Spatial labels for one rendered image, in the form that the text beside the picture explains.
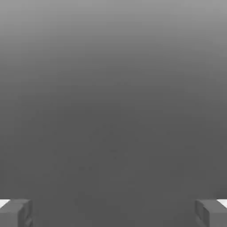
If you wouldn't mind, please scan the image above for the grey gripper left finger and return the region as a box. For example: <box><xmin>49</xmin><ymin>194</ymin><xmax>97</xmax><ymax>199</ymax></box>
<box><xmin>0</xmin><ymin>199</ymin><xmax>34</xmax><ymax>227</ymax></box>

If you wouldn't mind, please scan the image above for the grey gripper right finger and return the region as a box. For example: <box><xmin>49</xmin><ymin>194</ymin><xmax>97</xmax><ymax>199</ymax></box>
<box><xmin>194</xmin><ymin>199</ymin><xmax>227</xmax><ymax>227</ymax></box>

